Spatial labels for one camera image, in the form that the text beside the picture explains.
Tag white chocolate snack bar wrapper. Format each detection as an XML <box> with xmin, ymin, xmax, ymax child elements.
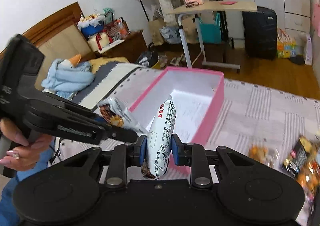
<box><xmin>97</xmin><ymin>97</ymin><xmax>148</xmax><ymax>136</ymax></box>

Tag clear bag of orange nuts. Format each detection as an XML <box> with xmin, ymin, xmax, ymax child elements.
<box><xmin>248</xmin><ymin>144</ymin><xmax>279</xmax><ymax>168</ymax></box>

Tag left hand with painted nails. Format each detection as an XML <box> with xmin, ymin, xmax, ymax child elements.
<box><xmin>1</xmin><ymin>118</ymin><xmax>54</xmax><ymax>171</ymax></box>

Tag light blue plush goose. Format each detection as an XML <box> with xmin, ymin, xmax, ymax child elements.
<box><xmin>41</xmin><ymin>54</ymin><xmax>95</xmax><ymax>101</ymax></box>

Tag pink cardboard box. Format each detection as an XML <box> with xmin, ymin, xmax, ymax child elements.
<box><xmin>128</xmin><ymin>66</ymin><xmax>225</xmax><ymax>176</ymax></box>

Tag striped patchwork bed sheet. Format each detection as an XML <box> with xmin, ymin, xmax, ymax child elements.
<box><xmin>72</xmin><ymin>62</ymin><xmax>319</xmax><ymax>168</ymax></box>

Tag wooden padded headboard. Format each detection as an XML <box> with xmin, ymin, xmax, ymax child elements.
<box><xmin>0</xmin><ymin>2</ymin><xmax>97</xmax><ymax>90</ymax></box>

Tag white bag with red ribbon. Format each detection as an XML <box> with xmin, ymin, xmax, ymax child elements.
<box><xmin>87</xmin><ymin>32</ymin><xmax>110</xmax><ymax>51</ymax></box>

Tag beige sandals on floor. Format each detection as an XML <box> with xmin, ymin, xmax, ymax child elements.
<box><xmin>170</xmin><ymin>54</ymin><xmax>186</xmax><ymax>66</ymax></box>

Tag black bag on floor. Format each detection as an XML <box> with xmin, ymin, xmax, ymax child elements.
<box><xmin>135</xmin><ymin>42</ymin><xmax>159</xmax><ymax>67</ymax></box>

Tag blue bucket with white fluff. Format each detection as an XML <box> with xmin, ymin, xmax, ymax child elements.
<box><xmin>77</xmin><ymin>14</ymin><xmax>105</xmax><ymax>38</ymax></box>

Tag dark wooden nightstand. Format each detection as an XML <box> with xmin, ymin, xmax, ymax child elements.
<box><xmin>94</xmin><ymin>30</ymin><xmax>148</xmax><ymax>63</ymax></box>

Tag orange drink bottle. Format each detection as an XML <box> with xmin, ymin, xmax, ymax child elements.
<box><xmin>117</xmin><ymin>19</ymin><xmax>128</xmax><ymax>39</ymax></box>

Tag teal tote bag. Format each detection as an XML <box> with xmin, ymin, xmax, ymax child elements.
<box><xmin>199</xmin><ymin>13</ymin><xmax>222</xmax><ymax>44</ymax></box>

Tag brown paper bag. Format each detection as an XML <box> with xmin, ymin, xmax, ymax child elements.
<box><xmin>148</xmin><ymin>19</ymin><xmax>165</xmax><ymax>46</ymax></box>

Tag colourful yellow gift box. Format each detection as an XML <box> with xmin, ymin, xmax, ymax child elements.
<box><xmin>277</xmin><ymin>29</ymin><xmax>297</xmax><ymax>58</ymax></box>

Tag black hard suitcase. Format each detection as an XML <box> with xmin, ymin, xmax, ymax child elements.
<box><xmin>242</xmin><ymin>6</ymin><xmax>277</xmax><ymax>60</ymax></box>

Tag wooden rolling side table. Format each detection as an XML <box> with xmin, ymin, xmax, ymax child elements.
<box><xmin>169</xmin><ymin>1</ymin><xmax>258</xmax><ymax>73</ymax></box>

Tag white patterned floor bag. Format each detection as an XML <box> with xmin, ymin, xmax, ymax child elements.
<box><xmin>304</xmin><ymin>34</ymin><xmax>313</xmax><ymax>65</ymax></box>

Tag pink pouch on table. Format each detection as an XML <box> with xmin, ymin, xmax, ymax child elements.
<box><xmin>184</xmin><ymin>0</ymin><xmax>204</xmax><ymax>8</ymax></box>

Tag red card on table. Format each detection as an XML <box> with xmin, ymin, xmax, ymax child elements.
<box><xmin>220</xmin><ymin>1</ymin><xmax>237</xmax><ymax>5</ymax></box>

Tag pink paper bag hanging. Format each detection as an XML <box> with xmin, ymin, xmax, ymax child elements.
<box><xmin>311</xmin><ymin>3</ymin><xmax>320</xmax><ymax>37</ymax></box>

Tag white drawstring plastic bag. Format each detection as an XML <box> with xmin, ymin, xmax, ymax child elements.
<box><xmin>159</xmin><ymin>27</ymin><xmax>181</xmax><ymax>44</ymax></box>

